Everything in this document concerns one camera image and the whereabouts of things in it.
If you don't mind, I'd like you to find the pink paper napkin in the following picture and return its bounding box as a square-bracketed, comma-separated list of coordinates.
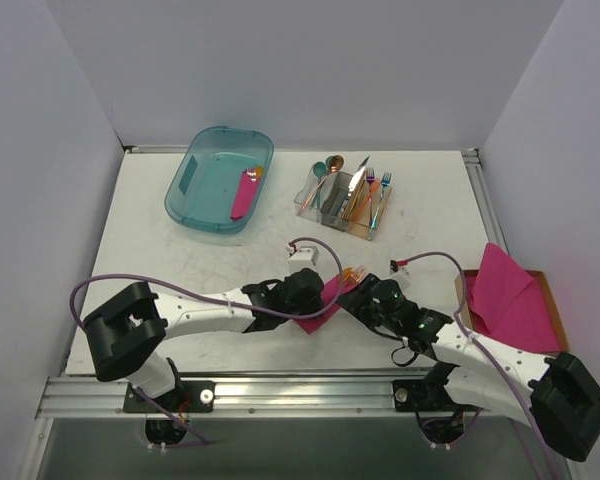
[294, 272, 356, 336]

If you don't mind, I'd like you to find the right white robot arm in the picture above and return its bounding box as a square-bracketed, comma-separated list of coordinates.
[338, 275, 600, 462]

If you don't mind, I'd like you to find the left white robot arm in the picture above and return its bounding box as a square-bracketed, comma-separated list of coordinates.
[84, 268, 324, 411]

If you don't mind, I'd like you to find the brown napkin tray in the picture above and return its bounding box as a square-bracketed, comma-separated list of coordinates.
[460, 270, 570, 356]

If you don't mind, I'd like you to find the pink napkin stack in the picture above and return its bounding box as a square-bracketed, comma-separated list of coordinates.
[468, 243, 532, 326]

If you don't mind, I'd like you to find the rolled pink napkin bundle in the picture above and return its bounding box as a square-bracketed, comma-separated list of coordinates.
[230, 165, 263, 221]

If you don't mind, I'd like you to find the clear acrylic utensil organizer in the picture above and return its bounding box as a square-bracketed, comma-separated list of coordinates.
[294, 166, 392, 241]

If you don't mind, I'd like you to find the orange fork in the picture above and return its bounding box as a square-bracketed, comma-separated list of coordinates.
[355, 180, 381, 220]

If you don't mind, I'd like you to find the silver knife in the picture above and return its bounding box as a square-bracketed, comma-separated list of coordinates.
[342, 156, 369, 220]

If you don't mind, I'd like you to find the teal spoon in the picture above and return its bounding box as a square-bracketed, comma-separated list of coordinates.
[311, 162, 328, 206]

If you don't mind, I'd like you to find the blue iridescent fork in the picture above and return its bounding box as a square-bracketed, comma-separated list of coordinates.
[370, 172, 392, 230]

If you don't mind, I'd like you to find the purple fork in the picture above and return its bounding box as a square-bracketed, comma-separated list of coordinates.
[366, 167, 376, 226]

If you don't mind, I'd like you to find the copper spoon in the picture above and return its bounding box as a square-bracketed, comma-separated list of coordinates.
[297, 155, 344, 216]

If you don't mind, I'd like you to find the teal plastic bin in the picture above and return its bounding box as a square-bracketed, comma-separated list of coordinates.
[164, 126, 274, 235]

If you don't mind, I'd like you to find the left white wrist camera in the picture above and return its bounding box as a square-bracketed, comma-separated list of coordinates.
[287, 245, 319, 274]

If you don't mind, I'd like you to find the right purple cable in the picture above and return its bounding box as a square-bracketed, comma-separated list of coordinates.
[394, 251, 561, 480]

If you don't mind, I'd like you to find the purple cable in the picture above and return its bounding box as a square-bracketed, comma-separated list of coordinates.
[68, 235, 346, 446]
[394, 251, 561, 480]

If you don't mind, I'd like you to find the aluminium frame rail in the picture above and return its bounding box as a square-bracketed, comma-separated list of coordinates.
[36, 368, 428, 420]

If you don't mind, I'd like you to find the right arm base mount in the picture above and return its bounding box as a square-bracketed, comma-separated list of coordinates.
[391, 379, 479, 414]

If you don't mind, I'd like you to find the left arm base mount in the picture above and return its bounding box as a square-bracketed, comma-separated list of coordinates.
[124, 377, 217, 416]

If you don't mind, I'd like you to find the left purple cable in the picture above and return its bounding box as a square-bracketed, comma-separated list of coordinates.
[68, 235, 346, 446]

